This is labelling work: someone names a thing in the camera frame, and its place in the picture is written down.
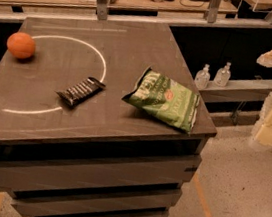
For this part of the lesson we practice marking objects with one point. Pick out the grey drawer cabinet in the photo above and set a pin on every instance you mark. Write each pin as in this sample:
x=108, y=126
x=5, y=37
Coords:
x=104, y=157

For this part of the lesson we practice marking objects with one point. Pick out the clear sanitizer bottle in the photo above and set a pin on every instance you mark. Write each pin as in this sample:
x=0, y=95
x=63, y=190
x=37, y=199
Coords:
x=202, y=77
x=223, y=75

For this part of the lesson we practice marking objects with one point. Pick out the dark chocolate bar wrapper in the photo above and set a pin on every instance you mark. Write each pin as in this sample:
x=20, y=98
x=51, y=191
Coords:
x=80, y=92

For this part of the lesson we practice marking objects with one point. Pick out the orange fruit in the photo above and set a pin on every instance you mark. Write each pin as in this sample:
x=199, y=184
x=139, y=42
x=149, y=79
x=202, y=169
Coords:
x=21, y=45

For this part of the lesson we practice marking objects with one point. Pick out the metal upright post right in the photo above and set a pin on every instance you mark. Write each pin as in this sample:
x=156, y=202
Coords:
x=212, y=11

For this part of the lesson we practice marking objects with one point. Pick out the right clear sanitizer bottle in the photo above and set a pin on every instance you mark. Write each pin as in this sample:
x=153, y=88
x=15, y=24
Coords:
x=223, y=75

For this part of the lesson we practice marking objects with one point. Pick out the metal shelf rail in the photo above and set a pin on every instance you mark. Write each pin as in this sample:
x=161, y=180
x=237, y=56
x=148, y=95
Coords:
x=237, y=90

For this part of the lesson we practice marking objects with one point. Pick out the left clear sanitizer bottle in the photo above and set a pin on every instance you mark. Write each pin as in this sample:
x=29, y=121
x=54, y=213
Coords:
x=202, y=77

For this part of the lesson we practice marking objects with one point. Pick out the green jalapeno chip bag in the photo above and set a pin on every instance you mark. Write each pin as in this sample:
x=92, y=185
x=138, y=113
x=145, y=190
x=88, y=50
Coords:
x=165, y=99

